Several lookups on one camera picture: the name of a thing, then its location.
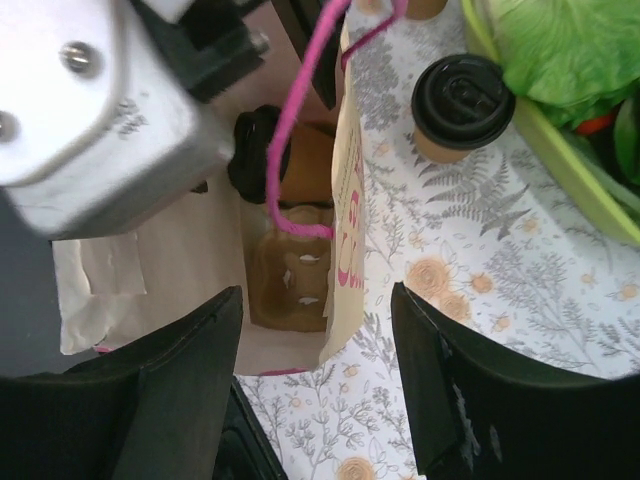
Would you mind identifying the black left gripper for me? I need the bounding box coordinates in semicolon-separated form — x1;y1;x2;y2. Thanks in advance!
130;1;345;110

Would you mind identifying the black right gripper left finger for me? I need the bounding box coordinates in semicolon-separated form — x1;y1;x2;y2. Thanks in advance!
1;287;243;479

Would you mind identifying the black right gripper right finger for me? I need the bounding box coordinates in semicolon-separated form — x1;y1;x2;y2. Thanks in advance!
391;283;639;479

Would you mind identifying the pink paper cake bag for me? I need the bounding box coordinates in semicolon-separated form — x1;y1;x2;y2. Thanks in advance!
53;1;365;375

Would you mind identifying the black plastic cup lid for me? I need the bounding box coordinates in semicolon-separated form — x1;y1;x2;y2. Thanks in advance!
411;53;516;151

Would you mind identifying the brown paper cup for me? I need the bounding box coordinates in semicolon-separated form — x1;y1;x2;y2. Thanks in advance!
280;124;333;203
413;127;471;164
405;0;447;21

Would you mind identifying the floral table mat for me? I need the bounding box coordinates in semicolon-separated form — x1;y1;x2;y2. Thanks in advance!
241;1;639;479

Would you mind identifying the green plastic vegetable tray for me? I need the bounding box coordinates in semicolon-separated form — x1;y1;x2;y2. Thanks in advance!
461;1;639;246

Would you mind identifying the red pepper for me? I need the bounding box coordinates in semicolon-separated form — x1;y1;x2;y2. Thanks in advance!
575;112;616;136

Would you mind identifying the bok choy front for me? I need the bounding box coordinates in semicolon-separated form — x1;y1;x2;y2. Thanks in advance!
483;0;639;128

